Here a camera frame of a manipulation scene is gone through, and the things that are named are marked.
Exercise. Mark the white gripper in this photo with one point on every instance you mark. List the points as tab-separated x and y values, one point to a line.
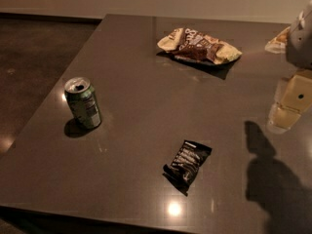
300	46

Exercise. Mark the black rxbar chocolate wrapper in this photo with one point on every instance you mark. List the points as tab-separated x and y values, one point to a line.
185	166

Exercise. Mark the pale snack bag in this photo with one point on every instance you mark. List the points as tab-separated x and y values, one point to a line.
278	44

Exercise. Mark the brown chip bag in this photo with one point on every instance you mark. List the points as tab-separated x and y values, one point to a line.
190	45

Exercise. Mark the green soda can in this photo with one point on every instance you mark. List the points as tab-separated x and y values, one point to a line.
82	101

